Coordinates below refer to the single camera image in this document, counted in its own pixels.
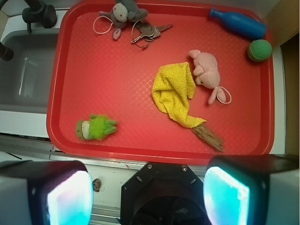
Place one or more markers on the silver keys on ring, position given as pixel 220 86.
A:
pixel 143 30

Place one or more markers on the small brown debris lump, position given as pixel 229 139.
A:
pixel 96 185

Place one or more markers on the pink plush pig toy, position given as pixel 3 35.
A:
pixel 207 75

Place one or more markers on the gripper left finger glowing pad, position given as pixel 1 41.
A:
pixel 45 193

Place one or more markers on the grey plush donkey toy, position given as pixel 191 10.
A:
pixel 122 12

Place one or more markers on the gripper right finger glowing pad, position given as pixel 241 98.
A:
pixel 253 190

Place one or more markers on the yellow microfibre cloth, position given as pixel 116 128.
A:
pixel 171 91

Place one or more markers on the red plastic tray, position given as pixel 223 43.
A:
pixel 93 74

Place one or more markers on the brown wood bark piece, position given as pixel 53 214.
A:
pixel 205 134

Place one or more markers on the grey sink basin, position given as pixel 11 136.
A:
pixel 25 80

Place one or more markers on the green foam ball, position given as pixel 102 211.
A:
pixel 259 50

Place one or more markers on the black faucet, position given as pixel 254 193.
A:
pixel 37 12

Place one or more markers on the green plush frog toy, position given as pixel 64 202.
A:
pixel 98 127

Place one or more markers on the blue plastic bottle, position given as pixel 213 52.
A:
pixel 240 23

